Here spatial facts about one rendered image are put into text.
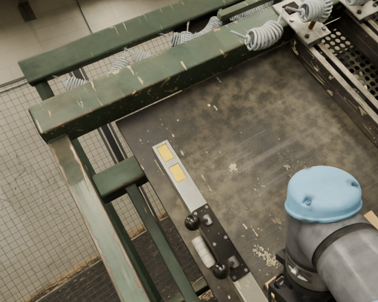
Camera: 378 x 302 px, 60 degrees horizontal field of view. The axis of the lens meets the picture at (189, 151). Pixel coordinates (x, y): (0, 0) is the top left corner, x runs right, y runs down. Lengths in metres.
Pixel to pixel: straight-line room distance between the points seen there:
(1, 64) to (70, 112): 4.74
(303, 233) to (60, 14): 5.76
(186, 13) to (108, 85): 0.74
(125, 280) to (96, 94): 0.50
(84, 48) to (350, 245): 1.32
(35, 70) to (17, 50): 4.25
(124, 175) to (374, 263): 0.77
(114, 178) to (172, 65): 0.38
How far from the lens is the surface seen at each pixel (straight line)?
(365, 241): 0.35
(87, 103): 0.96
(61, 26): 5.91
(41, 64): 1.48
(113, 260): 0.85
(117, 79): 0.99
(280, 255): 0.50
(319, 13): 1.12
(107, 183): 0.99
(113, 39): 1.51
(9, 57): 5.69
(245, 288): 0.86
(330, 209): 0.35
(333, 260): 0.35
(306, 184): 0.37
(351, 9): 1.34
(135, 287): 0.84
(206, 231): 0.85
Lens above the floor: 1.83
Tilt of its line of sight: 10 degrees down
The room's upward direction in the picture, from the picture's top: 25 degrees counter-clockwise
